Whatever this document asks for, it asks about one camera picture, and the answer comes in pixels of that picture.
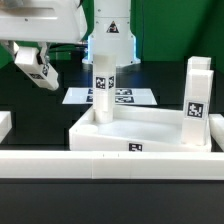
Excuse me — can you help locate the white front fence bar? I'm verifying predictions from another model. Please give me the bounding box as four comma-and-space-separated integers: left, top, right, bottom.
0, 150, 224, 180

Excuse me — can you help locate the white marker base bracket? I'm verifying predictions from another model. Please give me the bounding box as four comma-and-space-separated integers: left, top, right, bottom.
63, 87, 157, 105

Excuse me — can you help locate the white desk top tray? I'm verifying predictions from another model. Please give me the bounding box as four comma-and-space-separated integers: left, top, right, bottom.
69, 105, 211, 152

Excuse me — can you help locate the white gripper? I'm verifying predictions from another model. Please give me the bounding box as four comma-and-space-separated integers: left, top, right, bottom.
0, 0, 87, 64

